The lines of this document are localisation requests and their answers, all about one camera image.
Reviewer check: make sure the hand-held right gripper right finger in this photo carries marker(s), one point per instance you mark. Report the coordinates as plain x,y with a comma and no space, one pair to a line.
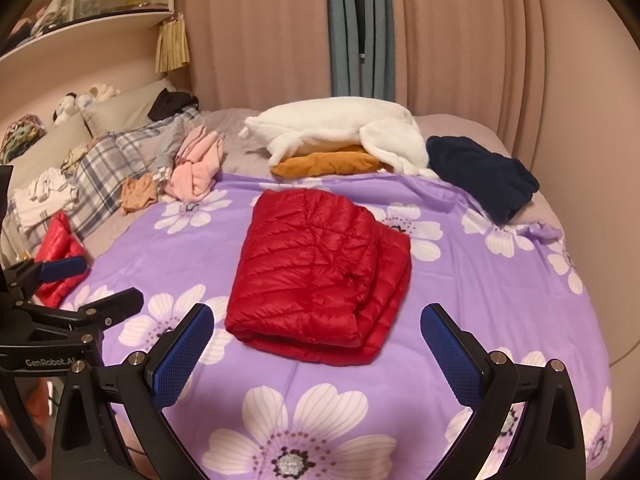
450,355

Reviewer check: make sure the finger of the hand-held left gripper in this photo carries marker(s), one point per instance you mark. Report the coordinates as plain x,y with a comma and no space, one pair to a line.
62,267
115,305

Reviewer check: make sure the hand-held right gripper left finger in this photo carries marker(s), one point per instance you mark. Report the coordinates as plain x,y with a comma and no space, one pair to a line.
182,355

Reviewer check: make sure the red quilted down jacket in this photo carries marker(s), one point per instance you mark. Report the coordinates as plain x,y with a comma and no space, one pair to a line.
310,270

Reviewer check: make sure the small red quilted garment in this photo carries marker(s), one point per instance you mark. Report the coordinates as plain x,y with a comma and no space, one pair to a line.
60,245

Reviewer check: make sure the white crumpled cloth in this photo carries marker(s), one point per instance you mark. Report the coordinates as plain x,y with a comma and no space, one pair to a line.
40,200

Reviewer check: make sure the peach garment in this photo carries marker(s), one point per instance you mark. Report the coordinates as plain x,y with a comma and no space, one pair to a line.
137,195

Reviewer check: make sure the grey plaid cloth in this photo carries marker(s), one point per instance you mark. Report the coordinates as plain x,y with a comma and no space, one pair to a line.
105,170

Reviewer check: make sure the purple floral bed sheet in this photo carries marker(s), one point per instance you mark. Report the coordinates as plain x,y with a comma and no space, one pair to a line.
325,375

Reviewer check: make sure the colourful crocheted item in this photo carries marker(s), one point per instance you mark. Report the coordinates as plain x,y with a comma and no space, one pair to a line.
20,132

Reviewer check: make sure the pink garment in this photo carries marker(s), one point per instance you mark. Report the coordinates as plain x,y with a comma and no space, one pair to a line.
195,170

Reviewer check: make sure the white stuffed toy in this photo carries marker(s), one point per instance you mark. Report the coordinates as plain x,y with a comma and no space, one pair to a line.
65,107
100,92

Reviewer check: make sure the navy blue garment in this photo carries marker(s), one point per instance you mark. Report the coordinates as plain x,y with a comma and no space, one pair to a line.
480,170

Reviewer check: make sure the dark brown garment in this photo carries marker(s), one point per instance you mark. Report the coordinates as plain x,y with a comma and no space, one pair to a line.
170,102

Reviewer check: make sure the mauve bed cover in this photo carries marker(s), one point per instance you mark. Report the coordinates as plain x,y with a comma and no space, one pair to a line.
235,125

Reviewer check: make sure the orange-brown garment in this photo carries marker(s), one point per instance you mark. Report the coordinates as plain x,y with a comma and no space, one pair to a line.
325,165

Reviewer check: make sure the straw tassel decoration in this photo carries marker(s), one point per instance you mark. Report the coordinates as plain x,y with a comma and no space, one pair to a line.
172,47

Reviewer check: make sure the white plush toy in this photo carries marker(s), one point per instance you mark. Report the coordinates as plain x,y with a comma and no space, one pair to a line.
50,12

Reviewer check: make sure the white fleece garment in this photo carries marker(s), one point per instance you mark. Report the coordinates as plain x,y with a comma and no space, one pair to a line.
325,120

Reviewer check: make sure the pink curtain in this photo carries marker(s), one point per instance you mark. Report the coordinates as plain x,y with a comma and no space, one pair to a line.
250,35

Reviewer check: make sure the blue-grey curtain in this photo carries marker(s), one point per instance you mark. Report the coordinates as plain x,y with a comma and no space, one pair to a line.
340,35

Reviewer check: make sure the white wall shelf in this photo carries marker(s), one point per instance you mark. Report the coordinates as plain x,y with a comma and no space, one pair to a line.
100,25

